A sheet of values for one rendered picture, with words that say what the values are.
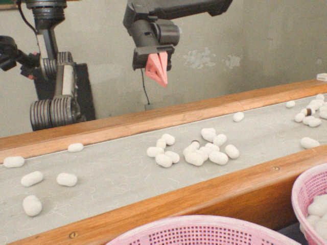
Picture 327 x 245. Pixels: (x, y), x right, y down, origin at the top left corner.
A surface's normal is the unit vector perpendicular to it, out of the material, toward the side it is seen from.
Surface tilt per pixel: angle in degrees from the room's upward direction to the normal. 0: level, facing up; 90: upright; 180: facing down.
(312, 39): 90
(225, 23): 90
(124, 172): 0
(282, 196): 90
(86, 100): 86
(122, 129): 45
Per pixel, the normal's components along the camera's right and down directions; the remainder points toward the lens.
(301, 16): -0.93, 0.18
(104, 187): -0.07, -0.94
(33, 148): 0.23, -0.47
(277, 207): 0.40, 0.28
